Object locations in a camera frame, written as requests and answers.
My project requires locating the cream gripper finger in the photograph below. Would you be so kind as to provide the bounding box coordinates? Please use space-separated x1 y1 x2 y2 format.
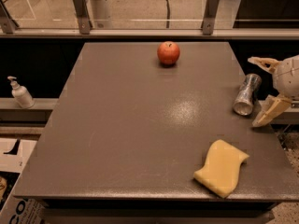
252 94 292 127
248 57 279 74

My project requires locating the white rounded gripper body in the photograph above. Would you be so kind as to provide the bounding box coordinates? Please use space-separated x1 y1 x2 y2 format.
273 55 299 100

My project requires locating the silver redbull can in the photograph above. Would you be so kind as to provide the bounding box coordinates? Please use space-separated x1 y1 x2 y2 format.
233 74 262 116

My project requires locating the yellow sponge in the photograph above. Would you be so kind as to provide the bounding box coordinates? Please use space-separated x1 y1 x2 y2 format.
193 140 249 198

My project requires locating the red apple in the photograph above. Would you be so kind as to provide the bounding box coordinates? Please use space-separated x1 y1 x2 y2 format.
157 41 180 65

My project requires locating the glass barrier panel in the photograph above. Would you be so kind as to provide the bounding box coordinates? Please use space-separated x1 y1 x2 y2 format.
2 0 299 30

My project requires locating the white pump dispenser bottle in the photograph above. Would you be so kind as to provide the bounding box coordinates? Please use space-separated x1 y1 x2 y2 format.
7 76 35 108

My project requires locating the white cardboard box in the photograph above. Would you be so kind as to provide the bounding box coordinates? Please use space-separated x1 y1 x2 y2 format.
0 138 46 224

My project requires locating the right metal glass bracket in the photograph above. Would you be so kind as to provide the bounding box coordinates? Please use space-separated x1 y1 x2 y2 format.
202 0 220 35

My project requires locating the metal glass bracket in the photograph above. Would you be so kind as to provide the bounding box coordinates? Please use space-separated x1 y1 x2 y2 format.
202 0 220 35
0 0 17 34
72 0 92 35

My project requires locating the middle metal glass bracket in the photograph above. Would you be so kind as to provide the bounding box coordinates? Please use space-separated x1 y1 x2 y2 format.
72 0 92 35

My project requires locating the left metal glass bracket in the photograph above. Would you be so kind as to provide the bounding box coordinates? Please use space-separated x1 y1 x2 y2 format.
0 0 17 34

